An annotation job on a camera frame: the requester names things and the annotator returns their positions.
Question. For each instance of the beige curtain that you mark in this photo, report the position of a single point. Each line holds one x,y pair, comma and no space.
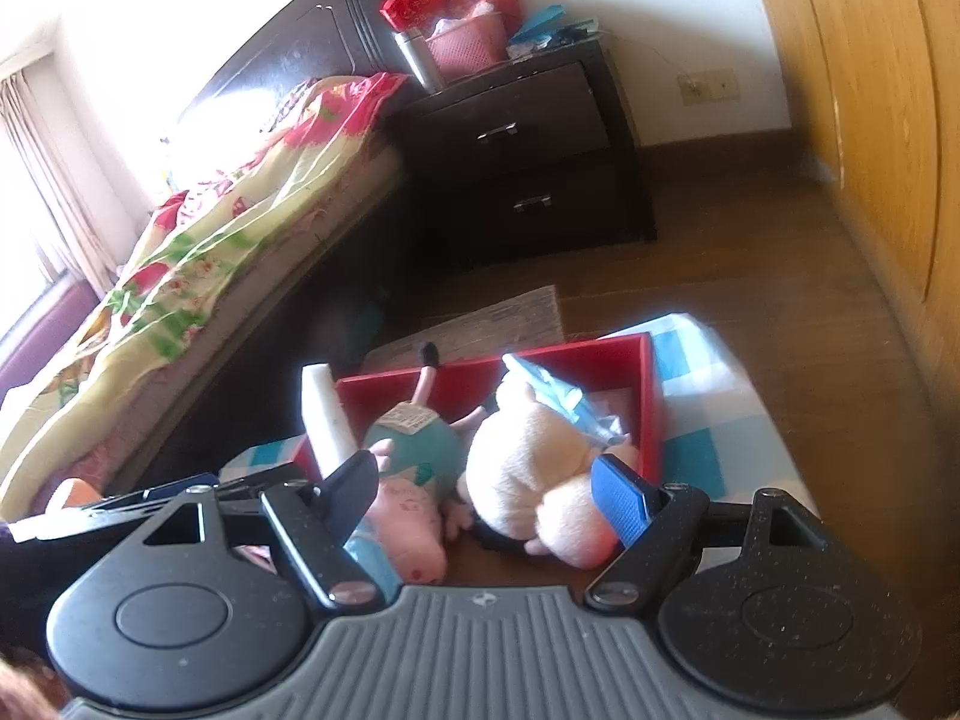
45,165

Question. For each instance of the dark wooden nightstand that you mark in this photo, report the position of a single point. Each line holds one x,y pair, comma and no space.
540,165

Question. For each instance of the teal paper items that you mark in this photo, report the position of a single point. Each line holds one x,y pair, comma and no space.
544,22

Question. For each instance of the floral yellow blanket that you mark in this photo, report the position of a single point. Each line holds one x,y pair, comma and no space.
210,240

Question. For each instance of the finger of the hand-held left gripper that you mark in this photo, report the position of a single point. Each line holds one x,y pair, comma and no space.
180,485

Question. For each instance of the flat cardboard sheet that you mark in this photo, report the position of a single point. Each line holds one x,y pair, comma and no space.
495,322

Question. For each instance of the pink plastic basket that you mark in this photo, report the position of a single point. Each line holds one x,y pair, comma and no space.
469,49

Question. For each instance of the dark wooden bed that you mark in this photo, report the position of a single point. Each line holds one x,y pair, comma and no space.
300,37

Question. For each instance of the white sponge block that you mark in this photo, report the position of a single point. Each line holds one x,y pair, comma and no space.
326,420

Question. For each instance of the steel thermos bottle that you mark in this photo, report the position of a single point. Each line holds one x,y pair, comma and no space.
420,60

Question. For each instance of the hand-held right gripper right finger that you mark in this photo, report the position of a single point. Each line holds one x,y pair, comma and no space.
619,499

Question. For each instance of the red cardboard box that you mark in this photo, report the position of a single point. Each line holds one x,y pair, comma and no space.
592,364

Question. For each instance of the beige wall socket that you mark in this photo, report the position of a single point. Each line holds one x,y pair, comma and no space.
705,86

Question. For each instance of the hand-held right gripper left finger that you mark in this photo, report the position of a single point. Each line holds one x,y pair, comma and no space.
352,491

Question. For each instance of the pink pig plush teal dress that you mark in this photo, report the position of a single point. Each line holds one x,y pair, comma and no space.
409,510

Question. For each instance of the purple bench cushion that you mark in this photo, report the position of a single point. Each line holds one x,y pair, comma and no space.
37,337

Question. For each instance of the cream plush toy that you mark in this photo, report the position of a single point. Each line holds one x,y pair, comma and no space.
525,465

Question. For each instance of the light wooden wardrobe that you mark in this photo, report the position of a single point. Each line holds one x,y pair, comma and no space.
862,90

